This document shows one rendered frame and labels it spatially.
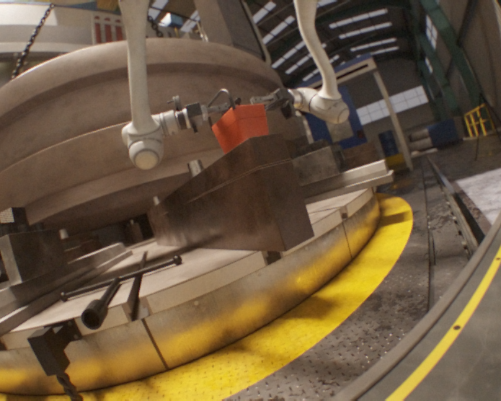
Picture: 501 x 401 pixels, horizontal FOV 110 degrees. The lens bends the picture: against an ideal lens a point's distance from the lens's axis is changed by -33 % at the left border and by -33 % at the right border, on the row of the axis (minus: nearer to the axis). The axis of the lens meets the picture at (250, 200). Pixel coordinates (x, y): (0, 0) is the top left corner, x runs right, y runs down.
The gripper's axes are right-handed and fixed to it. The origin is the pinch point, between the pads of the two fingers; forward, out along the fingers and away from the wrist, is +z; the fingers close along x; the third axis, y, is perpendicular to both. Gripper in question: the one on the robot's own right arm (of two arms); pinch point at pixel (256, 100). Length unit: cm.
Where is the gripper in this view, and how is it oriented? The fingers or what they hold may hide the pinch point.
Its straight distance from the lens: 107.9
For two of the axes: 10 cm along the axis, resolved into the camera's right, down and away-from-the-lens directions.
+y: -3.1, -9.5, -0.2
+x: 5.1, -1.5, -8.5
